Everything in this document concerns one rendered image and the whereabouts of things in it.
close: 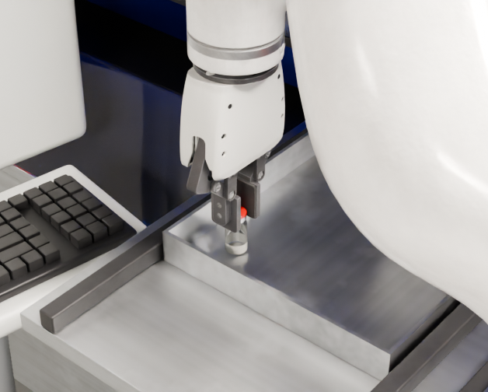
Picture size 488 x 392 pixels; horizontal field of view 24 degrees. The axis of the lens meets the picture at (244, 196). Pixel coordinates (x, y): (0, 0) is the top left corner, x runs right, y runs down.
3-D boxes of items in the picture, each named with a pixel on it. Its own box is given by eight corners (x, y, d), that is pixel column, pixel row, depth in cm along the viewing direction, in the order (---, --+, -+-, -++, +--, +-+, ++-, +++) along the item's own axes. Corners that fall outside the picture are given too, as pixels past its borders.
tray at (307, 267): (365, 117, 131) (367, 90, 129) (571, 202, 117) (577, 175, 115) (163, 260, 110) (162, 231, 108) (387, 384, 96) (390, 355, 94)
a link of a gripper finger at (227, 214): (215, 159, 105) (216, 218, 109) (192, 174, 103) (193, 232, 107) (242, 172, 103) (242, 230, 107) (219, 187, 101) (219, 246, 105)
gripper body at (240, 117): (240, 15, 103) (239, 120, 110) (163, 57, 97) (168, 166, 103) (305, 40, 99) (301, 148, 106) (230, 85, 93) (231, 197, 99)
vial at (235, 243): (235, 239, 112) (235, 204, 109) (252, 247, 111) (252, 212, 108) (220, 250, 111) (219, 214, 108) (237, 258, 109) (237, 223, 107)
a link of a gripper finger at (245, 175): (251, 136, 108) (250, 194, 112) (229, 150, 106) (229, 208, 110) (277, 148, 107) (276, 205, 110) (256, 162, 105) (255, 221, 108)
